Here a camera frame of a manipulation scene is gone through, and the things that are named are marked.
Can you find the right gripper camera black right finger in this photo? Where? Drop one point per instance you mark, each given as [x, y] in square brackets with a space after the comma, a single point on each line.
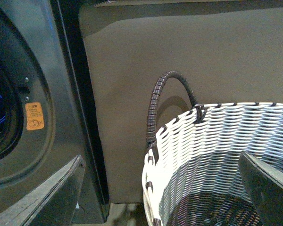
[264, 185]

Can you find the white woven laundry basket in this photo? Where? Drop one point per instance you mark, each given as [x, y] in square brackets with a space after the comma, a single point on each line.
[192, 177]

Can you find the grey front-load washing machine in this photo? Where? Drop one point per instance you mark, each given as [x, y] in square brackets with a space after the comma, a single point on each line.
[42, 59]

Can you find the right gripper camera black left finger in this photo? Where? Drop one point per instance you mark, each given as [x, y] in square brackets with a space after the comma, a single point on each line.
[53, 202]

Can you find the dark brown basket handle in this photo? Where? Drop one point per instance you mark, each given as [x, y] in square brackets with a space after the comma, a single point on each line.
[153, 108]

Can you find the orange warning sticker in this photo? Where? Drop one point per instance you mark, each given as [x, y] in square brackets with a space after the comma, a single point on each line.
[34, 116]

